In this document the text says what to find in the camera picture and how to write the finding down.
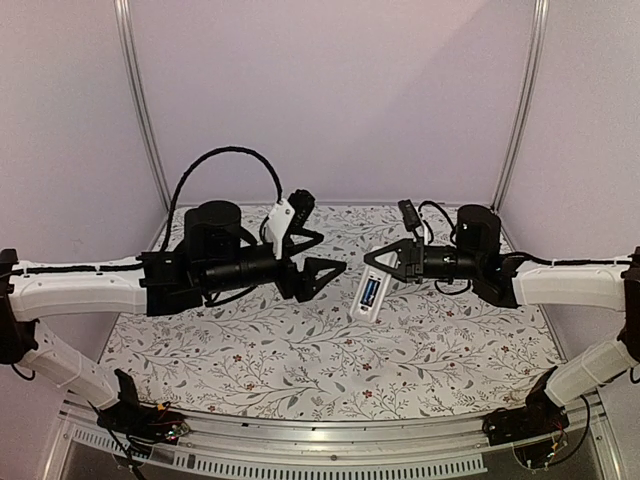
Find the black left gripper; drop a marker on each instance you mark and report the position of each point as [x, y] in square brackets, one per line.
[305, 289]

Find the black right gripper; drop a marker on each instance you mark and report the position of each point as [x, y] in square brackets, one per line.
[410, 257]

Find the blue battery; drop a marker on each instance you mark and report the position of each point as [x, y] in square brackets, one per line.
[362, 301]

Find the white remote control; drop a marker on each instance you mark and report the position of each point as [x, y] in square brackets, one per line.
[362, 313]

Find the black battery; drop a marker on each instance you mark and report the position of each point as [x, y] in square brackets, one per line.
[373, 287]

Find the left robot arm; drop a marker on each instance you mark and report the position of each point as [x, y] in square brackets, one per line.
[217, 254]

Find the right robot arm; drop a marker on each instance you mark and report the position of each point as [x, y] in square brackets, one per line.
[512, 280]

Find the floral patterned table mat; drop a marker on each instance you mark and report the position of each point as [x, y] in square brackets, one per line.
[429, 352]

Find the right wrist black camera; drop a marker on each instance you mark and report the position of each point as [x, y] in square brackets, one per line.
[410, 217]

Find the front aluminium rail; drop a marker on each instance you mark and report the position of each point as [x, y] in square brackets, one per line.
[228, 447]

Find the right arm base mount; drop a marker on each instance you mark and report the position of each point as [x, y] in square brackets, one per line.
[536, 432]

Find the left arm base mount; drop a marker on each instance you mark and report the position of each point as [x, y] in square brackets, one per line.
[140, 423]

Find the right aluminium frame post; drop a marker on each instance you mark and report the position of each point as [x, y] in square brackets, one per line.
[525, 99]

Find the aluminium frame post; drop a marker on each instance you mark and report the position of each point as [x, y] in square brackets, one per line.
[124, 21]
[525, 99]

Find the left aluminium frame post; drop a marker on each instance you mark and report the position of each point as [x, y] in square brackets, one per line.
[124, 21]

